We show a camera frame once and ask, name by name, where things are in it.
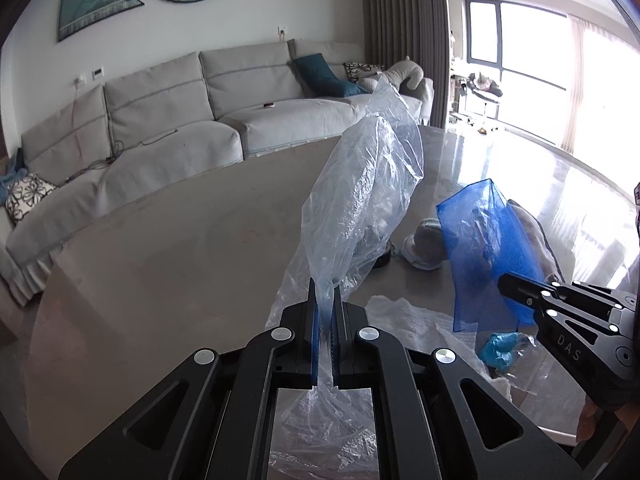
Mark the left teal wall panel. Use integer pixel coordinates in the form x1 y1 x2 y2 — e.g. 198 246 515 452
56 0 148 44

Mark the grey sectional sofa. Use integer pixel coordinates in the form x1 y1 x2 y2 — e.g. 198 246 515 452
1 39 367 305

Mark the black white patterned pillow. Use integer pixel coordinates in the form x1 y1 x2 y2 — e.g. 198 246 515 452
343 62 385 84

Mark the flower pattern cushion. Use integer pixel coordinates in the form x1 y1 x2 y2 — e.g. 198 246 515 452
4 174 56 224

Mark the blue mesh drawstring bag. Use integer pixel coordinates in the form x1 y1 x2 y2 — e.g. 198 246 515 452
436 179 544 333

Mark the grey sock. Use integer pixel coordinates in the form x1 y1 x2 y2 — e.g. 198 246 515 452
400 218 447 271

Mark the zip bag with blue gloves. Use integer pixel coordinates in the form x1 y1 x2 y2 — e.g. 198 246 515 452
478 333 536 374

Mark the grey brown curtain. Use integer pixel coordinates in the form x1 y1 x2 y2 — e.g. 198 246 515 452
362 0 450 128

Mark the clear plastic bag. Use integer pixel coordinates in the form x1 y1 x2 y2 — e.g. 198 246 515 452
266 82 424 479

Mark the teal throw pillow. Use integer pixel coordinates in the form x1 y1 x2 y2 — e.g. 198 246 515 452
293 53 368 98

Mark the white plush toy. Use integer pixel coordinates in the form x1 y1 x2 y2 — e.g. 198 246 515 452
356 58 424 92

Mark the black tape roll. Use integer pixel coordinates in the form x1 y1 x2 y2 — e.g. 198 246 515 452
373 252 392 269

